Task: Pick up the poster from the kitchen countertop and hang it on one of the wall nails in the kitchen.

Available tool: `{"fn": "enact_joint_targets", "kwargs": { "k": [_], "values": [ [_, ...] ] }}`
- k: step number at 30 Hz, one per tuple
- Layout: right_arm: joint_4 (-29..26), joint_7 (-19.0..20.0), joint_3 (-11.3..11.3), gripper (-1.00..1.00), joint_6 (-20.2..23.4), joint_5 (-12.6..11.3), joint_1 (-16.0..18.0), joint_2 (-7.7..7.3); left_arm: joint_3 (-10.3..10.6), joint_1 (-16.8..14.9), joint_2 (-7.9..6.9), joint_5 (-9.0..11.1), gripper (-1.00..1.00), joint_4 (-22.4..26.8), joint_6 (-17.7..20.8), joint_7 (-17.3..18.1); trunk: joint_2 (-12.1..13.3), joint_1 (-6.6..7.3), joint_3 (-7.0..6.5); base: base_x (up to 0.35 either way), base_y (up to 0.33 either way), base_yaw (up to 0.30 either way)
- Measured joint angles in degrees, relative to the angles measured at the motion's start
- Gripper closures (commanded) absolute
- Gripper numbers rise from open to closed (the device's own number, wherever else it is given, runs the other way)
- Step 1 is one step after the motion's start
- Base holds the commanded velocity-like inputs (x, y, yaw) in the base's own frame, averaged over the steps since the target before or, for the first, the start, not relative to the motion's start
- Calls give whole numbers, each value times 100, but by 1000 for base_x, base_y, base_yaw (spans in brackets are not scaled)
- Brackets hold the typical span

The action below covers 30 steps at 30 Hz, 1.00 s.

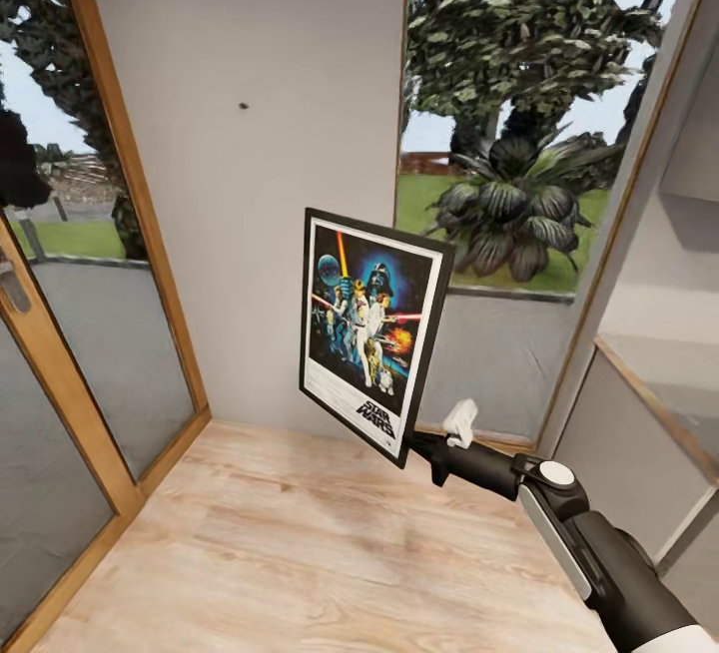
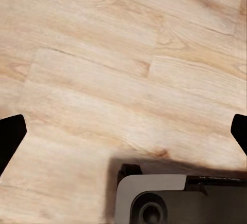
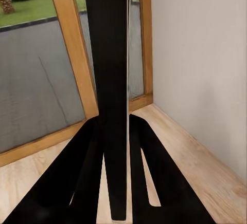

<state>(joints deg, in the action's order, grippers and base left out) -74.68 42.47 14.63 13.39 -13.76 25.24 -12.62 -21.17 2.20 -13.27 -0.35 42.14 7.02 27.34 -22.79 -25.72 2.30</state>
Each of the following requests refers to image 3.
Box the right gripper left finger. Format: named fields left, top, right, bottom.
left=3, top=116, right=103, bottom=224

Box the poster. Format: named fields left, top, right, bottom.
left=86, top=0, right=131, bottom=220

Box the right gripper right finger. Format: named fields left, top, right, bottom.
left=129, top=115, right=216, bottom=224

